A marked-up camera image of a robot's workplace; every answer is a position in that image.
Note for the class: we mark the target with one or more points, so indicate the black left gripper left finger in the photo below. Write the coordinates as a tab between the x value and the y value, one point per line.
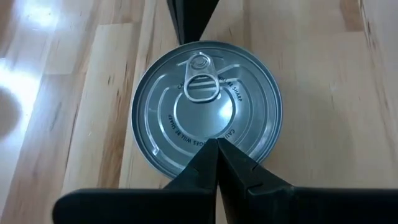
140	208

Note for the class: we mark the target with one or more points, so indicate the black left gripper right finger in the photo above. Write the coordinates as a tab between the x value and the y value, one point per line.
311	208

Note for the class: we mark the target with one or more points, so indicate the silver-lid green label can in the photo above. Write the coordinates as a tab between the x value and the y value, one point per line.
202	118

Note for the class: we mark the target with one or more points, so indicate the black metal table frame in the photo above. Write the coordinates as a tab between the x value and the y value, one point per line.
192	18

